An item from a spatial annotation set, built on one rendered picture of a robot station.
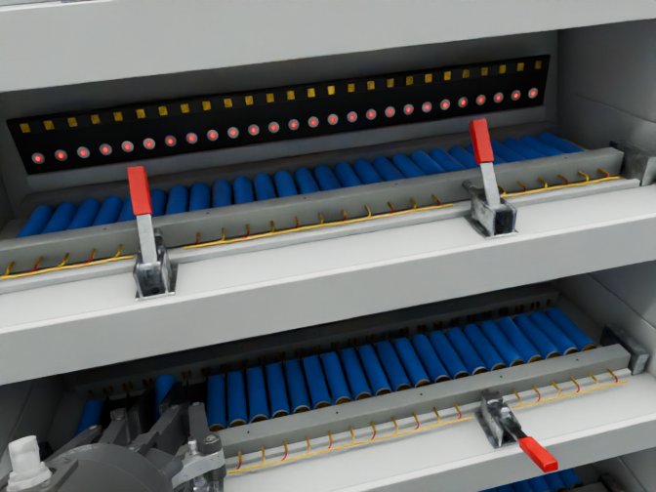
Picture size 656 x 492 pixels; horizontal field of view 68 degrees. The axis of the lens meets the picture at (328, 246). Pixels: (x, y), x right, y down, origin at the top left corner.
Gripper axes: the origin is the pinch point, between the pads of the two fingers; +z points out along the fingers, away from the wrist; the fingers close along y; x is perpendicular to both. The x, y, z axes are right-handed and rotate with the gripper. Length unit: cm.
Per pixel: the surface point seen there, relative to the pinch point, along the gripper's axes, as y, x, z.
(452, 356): -28.7, 1.8, 3.8
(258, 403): -8.3, 2.1, 3.3
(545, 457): -29.6, 7.0, -9.7
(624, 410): -41.9, 8.2, -3.0
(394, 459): -19.5, 7.8, -2.4
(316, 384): -14.3, 1.7, 4.0
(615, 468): -47, 20, 7
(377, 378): -20.3, 2.1, 3.3
